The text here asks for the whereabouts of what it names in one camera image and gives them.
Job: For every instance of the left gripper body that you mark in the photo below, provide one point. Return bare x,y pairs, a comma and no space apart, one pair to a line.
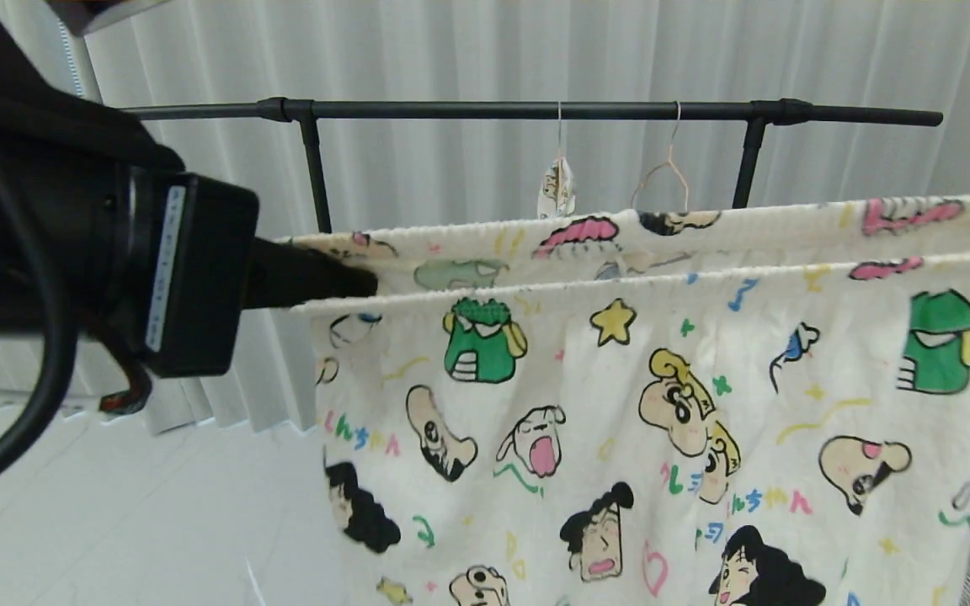
199,278

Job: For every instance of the cream printed shirt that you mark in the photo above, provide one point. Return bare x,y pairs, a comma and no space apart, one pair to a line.
556,189

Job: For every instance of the cream printed pants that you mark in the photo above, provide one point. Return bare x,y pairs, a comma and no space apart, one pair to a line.
620,404

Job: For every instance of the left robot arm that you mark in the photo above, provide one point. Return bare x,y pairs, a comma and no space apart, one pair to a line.
22,210

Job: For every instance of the black clothes rack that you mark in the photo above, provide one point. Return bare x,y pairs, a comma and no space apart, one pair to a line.
485,110

